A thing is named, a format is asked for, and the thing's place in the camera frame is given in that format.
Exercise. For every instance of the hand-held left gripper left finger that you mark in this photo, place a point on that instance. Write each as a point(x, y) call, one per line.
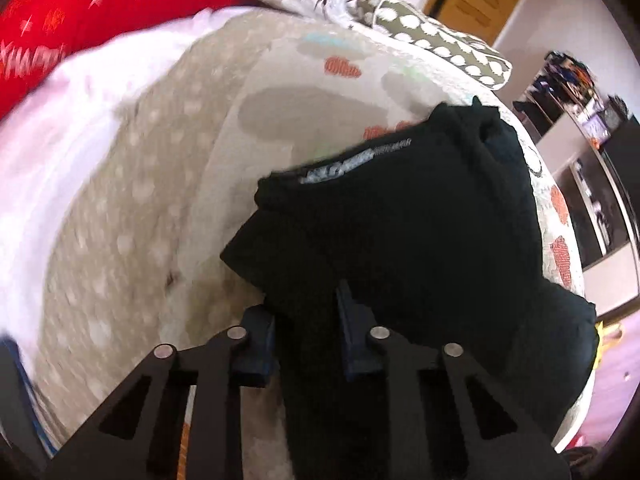
point(257, 342)

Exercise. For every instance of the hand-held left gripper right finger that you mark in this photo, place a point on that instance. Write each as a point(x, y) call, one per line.
point(350, 332)

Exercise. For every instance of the black pants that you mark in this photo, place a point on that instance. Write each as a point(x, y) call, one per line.
point(400, 220)

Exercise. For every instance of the heart patterned quilt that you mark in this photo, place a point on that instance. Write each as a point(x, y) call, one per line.
point(280, 110)

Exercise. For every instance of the yellow toy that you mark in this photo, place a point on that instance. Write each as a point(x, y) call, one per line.
point(607, 340)

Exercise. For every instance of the white bedsheet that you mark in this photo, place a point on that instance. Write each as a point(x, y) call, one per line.
point(65, 135)

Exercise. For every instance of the cluttered white shelf unit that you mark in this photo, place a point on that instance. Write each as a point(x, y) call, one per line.
point(565, 125)

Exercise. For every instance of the green pillow with white pattern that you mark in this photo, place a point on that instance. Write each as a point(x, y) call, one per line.
point(430, 35)

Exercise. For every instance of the wooden door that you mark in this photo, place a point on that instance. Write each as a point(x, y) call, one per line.
point(475, 0)

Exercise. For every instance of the red printed blanket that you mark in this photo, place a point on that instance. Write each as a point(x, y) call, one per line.
point(100, 10)

